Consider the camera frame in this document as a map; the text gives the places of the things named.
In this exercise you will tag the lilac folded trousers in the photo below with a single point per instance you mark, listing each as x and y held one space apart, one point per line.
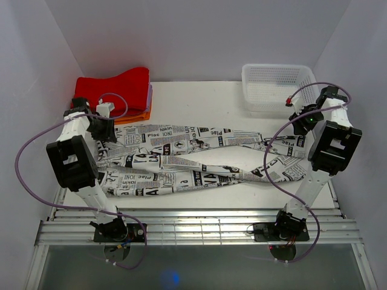
149 98

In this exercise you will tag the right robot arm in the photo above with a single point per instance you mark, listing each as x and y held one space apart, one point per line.
330 154

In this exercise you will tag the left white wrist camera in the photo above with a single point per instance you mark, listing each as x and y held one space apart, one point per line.
105 109

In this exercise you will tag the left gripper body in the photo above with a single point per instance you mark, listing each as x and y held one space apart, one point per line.
100 121

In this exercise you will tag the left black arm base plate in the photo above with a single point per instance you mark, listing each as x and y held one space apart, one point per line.
111 233

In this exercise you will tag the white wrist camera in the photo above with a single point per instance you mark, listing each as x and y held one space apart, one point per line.
105 109
296 103

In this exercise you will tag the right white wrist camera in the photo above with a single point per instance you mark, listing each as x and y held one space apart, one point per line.
296 103

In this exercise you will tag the orange folded trousers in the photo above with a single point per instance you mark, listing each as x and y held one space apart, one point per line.
130 117

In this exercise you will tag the aluminium frame rails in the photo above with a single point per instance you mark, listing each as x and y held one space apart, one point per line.
217 216

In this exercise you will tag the red folded trousers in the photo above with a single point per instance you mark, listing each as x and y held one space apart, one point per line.
128 91

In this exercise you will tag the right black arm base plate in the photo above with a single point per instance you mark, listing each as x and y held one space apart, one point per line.
269 232

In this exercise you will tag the white perforated plastic basket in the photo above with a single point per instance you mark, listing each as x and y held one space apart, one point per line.
267 86

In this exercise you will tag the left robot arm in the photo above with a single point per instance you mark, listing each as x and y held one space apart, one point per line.
74 165

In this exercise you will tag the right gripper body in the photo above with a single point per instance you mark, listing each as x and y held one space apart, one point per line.
309 120

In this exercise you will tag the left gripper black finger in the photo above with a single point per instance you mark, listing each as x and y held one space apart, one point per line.
99 133
109 132

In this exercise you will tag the newspaper print trousers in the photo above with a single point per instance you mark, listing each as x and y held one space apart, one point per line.
154 160

